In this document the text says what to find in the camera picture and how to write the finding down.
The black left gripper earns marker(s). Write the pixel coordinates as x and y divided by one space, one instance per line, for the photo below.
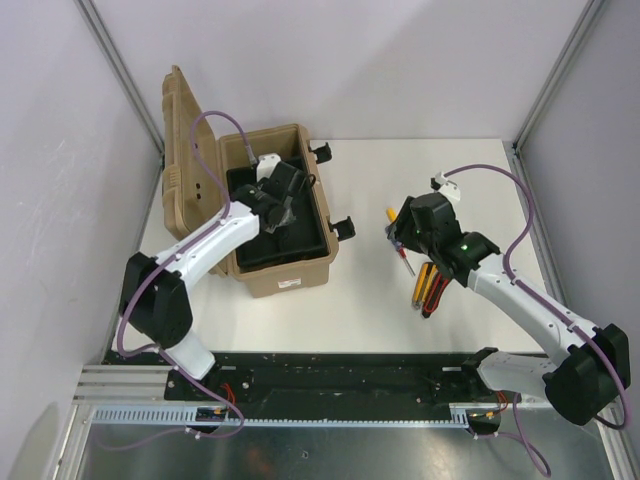
290 218

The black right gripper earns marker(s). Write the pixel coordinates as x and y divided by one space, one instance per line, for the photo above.
403 225

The yellow utility knife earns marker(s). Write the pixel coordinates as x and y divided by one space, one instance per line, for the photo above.
424 280

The black toolbox tray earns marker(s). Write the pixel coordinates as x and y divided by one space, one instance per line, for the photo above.
302 240

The red black utility knife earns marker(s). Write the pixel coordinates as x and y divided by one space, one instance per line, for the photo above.
434 294

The tan plastic toolbox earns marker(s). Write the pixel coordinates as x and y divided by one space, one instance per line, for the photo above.
195 184

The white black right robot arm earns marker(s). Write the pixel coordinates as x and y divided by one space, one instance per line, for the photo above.
585 367

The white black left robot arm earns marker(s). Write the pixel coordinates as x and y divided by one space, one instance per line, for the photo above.
155 309

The blue red screwdriver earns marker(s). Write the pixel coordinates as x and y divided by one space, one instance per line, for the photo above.
400 251

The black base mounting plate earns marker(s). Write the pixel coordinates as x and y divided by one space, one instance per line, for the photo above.
347 386

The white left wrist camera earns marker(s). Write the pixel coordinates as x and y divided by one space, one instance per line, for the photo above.
266 165

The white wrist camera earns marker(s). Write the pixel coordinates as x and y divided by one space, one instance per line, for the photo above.
266 165
441 184

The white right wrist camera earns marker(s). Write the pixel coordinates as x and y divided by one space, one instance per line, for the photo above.
441 184

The right aluminium frame post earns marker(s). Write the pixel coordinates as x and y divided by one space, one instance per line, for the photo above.
577 39

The aluminium frame post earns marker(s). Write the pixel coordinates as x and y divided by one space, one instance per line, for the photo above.
577 39
107 46

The grey slotted cable duct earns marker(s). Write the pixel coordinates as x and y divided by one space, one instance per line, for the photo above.
455 415

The left aluminium frame post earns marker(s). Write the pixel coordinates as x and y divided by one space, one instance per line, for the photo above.
107 46

